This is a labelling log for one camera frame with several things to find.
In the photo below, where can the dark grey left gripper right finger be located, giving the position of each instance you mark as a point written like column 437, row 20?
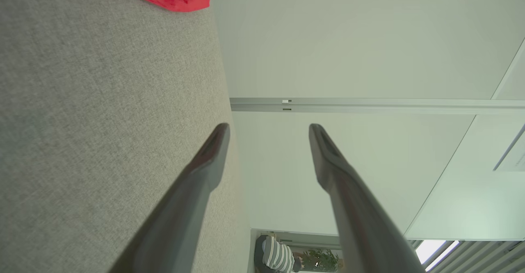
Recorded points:
column 361, row 224

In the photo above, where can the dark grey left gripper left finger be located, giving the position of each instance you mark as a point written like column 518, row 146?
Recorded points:
column 176, row 224

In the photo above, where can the green potted plant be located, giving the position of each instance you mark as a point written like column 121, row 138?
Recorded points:
column 322, row 260

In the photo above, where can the person in striped shirt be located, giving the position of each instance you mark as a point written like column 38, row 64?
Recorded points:
column 277, row 256

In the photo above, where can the grey window blinds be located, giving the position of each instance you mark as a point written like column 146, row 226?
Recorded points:
column 480, row 258

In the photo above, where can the grey fabric sofa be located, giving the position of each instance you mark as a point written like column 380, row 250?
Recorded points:
column 82, row 109

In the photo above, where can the grey aluminium wall rail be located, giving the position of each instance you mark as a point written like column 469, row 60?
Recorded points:
column 389, row 105

